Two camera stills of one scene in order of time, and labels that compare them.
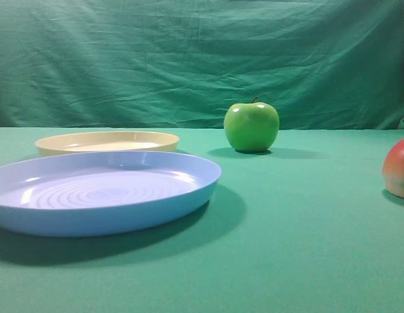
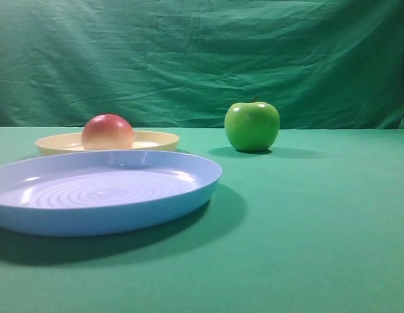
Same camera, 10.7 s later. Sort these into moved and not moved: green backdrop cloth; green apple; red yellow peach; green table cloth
Moved: red yellow peach
Not moved: green apple; green table cloth; green backdrop cloth
